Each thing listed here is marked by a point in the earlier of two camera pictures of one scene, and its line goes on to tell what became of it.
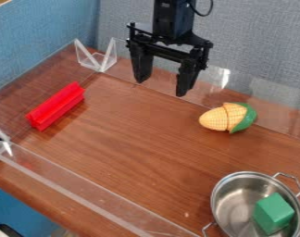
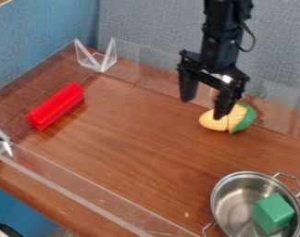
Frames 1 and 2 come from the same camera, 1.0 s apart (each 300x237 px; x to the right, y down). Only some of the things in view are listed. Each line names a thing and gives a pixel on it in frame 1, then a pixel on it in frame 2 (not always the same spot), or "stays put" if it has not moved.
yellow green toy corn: x=231 y=118 stays put
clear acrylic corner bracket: x=96 y=60 stays put
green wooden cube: x=272 y=214 stays put
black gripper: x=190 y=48 -> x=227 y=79
